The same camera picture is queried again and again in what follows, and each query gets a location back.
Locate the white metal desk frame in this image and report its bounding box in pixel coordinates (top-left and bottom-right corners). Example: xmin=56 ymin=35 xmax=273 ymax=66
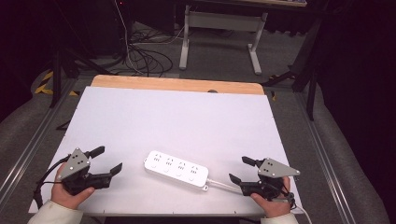
xmin=178 ymin=4 xmax=269 ymax=76

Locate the person's left hand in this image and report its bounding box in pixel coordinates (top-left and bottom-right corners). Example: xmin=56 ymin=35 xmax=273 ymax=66
xmin=50 ymin=162 xmax=96 ymax=210

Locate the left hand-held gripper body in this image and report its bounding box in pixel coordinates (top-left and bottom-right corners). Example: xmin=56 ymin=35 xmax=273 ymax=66
xmin=57 ymin=147 xmax=113 ymax=196

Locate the bundle of black floor cables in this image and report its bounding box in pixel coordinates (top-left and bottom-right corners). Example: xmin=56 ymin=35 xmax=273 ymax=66
xmin=123 ymin=26 xmax=175 ymax=77

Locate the person's right hand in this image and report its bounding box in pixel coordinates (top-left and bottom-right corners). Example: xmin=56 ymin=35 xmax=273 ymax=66
xmin=250 ymin=176 xmax=292 ymax=218

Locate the aluminium floor rail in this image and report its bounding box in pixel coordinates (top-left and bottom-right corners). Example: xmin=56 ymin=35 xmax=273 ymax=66
xmin=0 ymin=77 xmax=78 ymax=202
xmin=294 ymin=92 xmax=357 ymax=224

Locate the white power strip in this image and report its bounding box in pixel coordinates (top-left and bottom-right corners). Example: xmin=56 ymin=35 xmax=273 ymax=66
xmin=143 ymin=150 xmax=210 ymax=191

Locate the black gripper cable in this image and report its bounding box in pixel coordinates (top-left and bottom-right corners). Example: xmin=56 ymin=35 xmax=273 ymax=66
xmin=278 ymin=175 xmax=297 ymax=210
xmin=33 ymin=154 xmax=72 ymax=210

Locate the black computer case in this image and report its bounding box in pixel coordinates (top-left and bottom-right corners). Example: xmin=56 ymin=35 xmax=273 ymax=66
xmin=88 ymin=0 xmax=135 ymax=61

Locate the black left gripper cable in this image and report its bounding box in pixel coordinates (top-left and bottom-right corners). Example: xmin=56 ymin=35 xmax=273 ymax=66
xmin=33 ymin=154 xmax=72 ymax=210

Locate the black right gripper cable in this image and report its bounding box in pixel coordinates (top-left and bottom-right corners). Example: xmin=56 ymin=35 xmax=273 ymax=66
xmin=278 ymin=175 xmax=297 ymax=210

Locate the white board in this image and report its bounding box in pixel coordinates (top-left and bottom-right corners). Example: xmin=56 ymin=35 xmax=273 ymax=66
xmin=28 ymin=86 xmax=304 ymax=217

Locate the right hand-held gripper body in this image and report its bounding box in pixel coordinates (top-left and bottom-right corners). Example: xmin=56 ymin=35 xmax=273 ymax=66
xmin=240 ymin=158 xmax=302 ymax=200

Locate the black metal stand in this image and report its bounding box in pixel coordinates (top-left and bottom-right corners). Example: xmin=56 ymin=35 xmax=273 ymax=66
xmin=261 ymin=13 xmax=326 ymax=121
xmin=49 ymin=0 xmax=111 ymax=109

